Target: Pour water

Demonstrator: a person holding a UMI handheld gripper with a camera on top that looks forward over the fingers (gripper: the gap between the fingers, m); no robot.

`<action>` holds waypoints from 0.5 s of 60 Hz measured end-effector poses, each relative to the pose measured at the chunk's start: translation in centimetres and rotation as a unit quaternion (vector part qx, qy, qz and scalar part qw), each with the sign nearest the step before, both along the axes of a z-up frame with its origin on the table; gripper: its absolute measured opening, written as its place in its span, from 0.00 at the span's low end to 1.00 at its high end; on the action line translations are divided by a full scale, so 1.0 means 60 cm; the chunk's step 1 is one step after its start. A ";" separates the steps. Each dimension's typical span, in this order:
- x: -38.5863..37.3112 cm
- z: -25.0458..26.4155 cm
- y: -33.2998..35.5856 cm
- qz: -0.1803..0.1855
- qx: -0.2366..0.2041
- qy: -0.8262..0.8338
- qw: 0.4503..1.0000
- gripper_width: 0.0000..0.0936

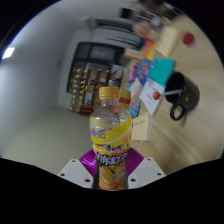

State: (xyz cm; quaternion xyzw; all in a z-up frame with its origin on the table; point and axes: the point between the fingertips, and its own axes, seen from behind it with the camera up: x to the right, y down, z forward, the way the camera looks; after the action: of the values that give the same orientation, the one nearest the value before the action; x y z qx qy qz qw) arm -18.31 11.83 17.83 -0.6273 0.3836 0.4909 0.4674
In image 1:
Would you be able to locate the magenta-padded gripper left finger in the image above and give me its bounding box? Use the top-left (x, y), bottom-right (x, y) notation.
top-left (57, 148), bottom-right (100, 190)

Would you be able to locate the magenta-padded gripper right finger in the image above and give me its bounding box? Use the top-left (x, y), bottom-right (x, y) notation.
top-left (126, 147), bottom-right (167, 190)

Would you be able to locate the yellow-labelled orange drink bottle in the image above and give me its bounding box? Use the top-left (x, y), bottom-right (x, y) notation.
top-left (88, 86), bottom-right (133, 191)

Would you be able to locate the beige sticky notepad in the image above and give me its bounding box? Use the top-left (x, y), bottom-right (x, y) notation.
top-left (130, 112), bottom-right (153, 142)

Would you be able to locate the yellow gift box red ribbon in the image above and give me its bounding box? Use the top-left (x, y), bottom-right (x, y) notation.
top-left (118, 88), bottom-right (132, 112)

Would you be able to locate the wooden shelf unit with trophies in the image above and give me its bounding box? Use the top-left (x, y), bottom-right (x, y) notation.
top-left (68, 68), bottom-right (116, 116)

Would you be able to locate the spoon with red knob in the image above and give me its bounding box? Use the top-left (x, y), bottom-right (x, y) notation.
top-left (163, 88), bottom-right (184, 96)

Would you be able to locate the black mug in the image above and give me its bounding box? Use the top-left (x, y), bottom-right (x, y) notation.
top-left (164, 71), bottom-right (201, 121)

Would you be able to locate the blue colourful book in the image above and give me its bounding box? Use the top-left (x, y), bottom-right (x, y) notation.
top-left (136, 59), bottom-right (154, 86)

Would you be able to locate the teal notebook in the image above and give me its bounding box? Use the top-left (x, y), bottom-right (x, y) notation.
top-left (148, 58), bottom-right (176, 88)

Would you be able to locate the dark glass door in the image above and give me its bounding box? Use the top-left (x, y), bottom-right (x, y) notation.
top-left (66, 41), bottom-right (126, 94)

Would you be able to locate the beige paper pad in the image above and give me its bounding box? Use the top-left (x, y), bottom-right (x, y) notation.
top-left (156, 26), bottom-right (181, 59)

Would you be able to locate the ceiling light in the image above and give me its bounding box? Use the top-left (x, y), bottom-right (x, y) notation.
top-left (1, 46), bottom-right (16, 60)

